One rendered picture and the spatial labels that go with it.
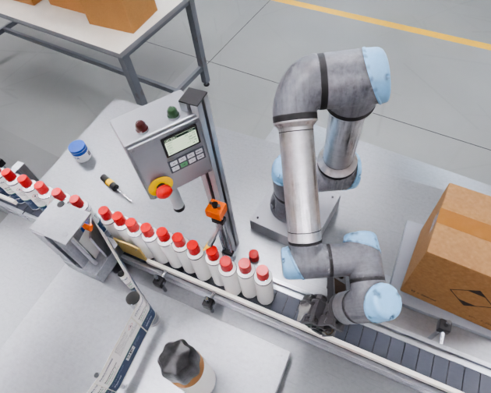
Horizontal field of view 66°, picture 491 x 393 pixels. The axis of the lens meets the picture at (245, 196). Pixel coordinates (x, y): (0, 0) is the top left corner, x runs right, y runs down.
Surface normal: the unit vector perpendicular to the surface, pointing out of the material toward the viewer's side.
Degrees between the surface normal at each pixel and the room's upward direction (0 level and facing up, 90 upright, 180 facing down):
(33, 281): 0
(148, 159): 90
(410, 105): 0
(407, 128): 0
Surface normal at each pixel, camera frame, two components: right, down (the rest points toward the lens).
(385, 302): 0.38, -0.34
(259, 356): -0.08, -0.57
